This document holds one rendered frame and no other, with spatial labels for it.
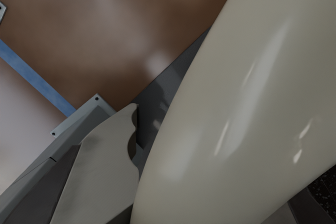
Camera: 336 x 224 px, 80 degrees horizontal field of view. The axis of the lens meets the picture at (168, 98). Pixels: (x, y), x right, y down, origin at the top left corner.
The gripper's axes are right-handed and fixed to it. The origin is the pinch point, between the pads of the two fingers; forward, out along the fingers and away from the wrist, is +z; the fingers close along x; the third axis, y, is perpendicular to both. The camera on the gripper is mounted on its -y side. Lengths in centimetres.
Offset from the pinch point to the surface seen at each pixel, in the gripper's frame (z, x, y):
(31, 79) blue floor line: 95, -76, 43
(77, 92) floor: 91, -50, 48
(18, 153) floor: 100, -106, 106
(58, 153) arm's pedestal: 51, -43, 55
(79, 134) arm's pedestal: 64, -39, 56
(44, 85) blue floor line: 94, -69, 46
